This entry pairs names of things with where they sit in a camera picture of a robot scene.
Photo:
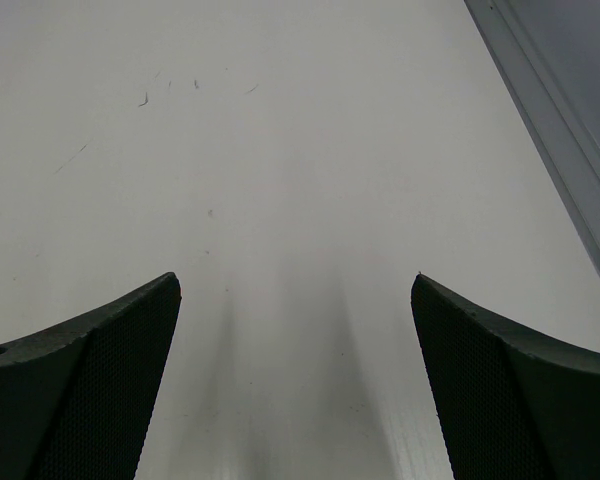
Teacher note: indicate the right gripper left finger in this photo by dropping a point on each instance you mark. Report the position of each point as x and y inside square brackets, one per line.
[76, 398]

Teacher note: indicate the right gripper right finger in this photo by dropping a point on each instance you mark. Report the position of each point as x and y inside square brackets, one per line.
[512, 402]

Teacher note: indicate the right aluminium frame rail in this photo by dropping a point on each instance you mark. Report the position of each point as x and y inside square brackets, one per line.
[548, 55]

